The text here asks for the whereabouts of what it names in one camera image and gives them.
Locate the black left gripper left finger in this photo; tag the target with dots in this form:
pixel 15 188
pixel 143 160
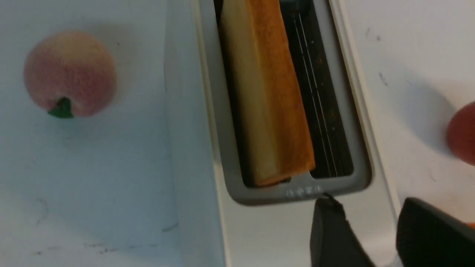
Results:
pixel 333 242

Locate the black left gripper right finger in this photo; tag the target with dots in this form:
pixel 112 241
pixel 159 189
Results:
pixel 429 237

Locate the toasted bread slice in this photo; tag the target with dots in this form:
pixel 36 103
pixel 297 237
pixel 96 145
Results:
pixel 276 135

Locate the red apple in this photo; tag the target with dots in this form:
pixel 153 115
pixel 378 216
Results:
pixel 460 134

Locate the white two-slot toaster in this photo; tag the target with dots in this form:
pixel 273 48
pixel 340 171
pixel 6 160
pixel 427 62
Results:
pixel 225 220

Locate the pink peach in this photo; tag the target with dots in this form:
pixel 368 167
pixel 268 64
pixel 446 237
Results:
pixel 70 74

